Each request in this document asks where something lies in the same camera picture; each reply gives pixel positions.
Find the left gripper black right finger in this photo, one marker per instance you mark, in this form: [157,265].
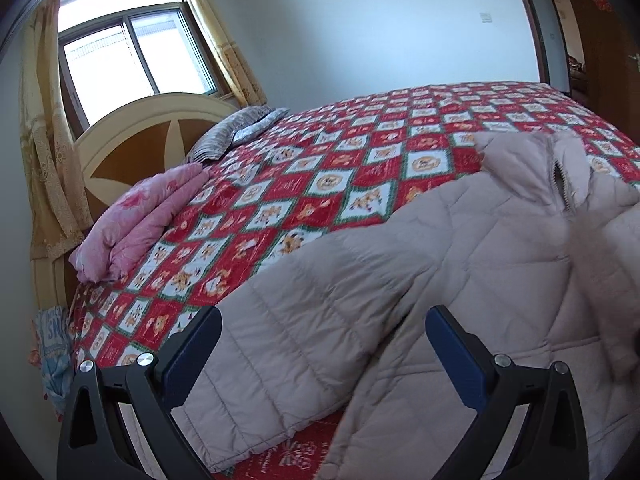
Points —
[552,442]

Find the cream and brown headboard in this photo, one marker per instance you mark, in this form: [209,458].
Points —
[142,138]

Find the window with grey frame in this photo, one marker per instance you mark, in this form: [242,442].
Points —
[114,52]

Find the silver door handle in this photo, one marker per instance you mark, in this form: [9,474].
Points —
[636,59]

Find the yellow left curtain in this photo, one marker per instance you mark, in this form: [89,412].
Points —
[56,187]

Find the yellow curtain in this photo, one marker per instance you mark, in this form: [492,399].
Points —
[56,187]
[227,54]

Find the striped grey pillow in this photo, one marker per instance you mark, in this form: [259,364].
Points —
[238,128]

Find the folded pink blanket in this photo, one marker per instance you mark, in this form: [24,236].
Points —
[135,222]

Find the yellow right curtain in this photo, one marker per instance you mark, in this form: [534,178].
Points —
[227,54]

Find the brown wooden door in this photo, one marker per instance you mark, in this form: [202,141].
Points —
[613,80]

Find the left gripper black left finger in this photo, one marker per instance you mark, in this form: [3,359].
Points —
[95,443]

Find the red patterned bed quilt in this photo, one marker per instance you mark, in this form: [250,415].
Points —
[341,166]

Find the light pink puffer jacket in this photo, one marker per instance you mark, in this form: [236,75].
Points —
[338,324]

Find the dark brown door frame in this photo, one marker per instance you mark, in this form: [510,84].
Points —
[549,42]

